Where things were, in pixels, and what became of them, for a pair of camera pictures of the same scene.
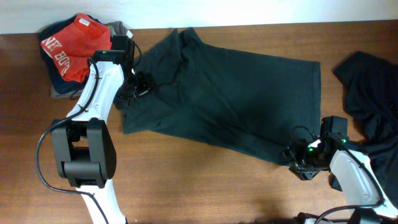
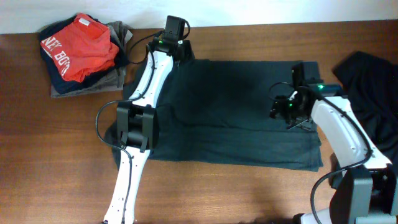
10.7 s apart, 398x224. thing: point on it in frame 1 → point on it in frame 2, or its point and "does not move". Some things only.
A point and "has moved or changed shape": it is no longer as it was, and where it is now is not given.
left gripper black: (147, 84) → (188, 52)
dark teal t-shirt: (254, 106) has moved or changed shape
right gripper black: (293, 149) → (278, 109)
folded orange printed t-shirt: (71, 47) does not move
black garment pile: (370, 91) does not move
